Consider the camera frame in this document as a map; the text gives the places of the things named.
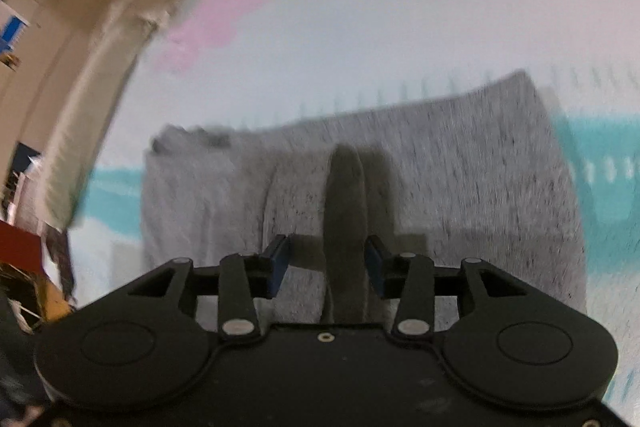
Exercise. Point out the pastel printed blanket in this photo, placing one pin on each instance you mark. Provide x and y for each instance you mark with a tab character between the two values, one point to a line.
375	17

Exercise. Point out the beige bed frame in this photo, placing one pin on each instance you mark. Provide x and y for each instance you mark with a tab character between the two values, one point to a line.
95	57

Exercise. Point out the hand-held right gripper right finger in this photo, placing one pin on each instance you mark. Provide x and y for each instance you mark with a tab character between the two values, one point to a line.
375	271

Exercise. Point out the grey pants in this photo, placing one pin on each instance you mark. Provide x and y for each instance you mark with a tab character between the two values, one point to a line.
450	167

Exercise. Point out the red box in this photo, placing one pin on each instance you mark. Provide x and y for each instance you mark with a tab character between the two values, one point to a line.
17	242

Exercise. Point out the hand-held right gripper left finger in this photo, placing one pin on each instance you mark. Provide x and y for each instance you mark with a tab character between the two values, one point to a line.
278	268

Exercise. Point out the blue and white sign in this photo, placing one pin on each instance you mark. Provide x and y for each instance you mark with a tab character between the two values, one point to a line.
11	29

